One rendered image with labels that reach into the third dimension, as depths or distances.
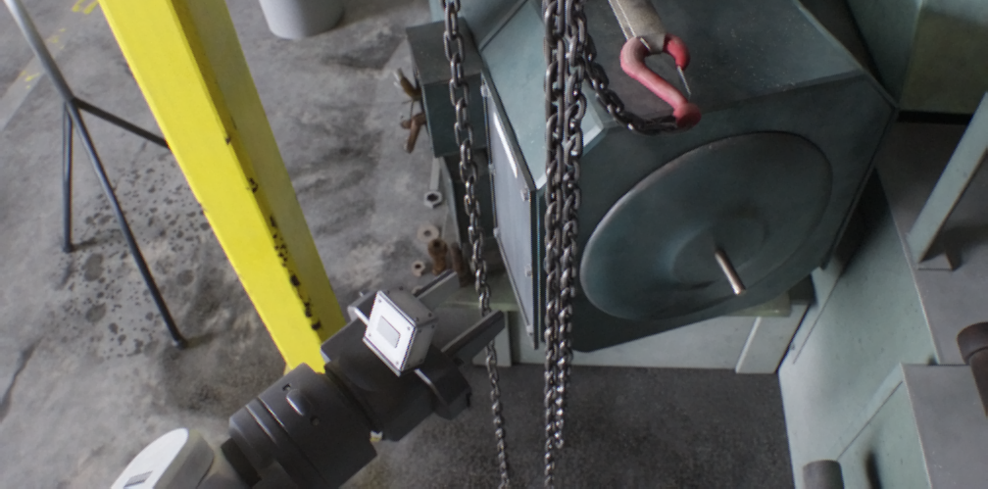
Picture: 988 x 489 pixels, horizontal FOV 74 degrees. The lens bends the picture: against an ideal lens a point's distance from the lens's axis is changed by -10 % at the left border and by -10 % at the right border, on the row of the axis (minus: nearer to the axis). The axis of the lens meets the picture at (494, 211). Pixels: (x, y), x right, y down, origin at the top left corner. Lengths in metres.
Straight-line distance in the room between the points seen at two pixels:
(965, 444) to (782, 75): 0.45
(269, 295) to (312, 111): 1.01
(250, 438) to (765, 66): 0.62
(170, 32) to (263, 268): 0.43
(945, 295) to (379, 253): 1.19
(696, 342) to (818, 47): 0.74
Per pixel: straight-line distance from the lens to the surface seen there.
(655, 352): 1.47
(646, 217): 0.82
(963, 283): 1.03
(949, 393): 0.93
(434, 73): 0.91
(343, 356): 0.55
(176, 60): 0.87
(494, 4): 0.95
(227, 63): 0.91
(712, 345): 1.46
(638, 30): 0.78
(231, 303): 1.74
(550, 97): 0.50
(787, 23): 0.90
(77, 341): 1.86
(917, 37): 1.15
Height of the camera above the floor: 1.33
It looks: 49 degrees down
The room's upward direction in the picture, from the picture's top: 5 degrees counter-clockwise
